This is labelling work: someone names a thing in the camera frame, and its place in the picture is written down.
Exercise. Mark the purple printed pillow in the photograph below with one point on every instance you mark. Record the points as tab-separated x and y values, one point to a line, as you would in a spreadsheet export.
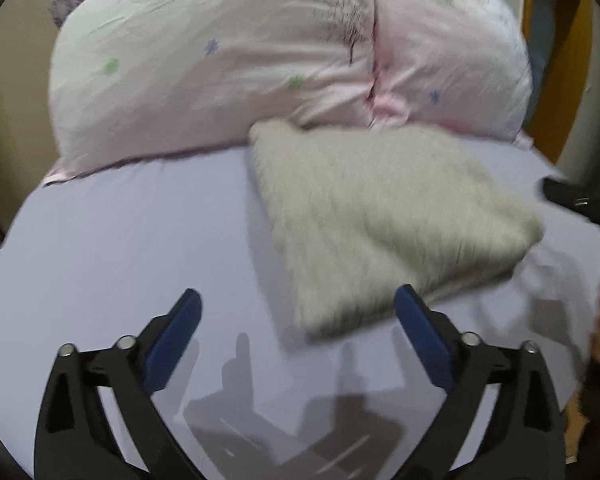
62	10

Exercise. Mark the lavender bed sheet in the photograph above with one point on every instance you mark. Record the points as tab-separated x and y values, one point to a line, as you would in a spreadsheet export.
130	240

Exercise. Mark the white floral pillow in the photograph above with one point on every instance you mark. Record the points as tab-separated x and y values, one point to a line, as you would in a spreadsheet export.
240	60

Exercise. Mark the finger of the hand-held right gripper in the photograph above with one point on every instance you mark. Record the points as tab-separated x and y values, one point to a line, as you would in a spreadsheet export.
570	200

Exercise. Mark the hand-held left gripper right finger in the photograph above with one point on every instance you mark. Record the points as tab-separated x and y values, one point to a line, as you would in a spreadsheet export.
425	340

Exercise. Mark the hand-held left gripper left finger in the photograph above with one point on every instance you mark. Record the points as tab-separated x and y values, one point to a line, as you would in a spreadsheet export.
172	342

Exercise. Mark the grey fuzzy blanket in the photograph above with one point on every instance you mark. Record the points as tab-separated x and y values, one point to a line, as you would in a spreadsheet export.
380	220

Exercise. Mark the pink floral pillow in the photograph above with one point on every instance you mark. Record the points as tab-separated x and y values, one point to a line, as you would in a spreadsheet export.
567	75

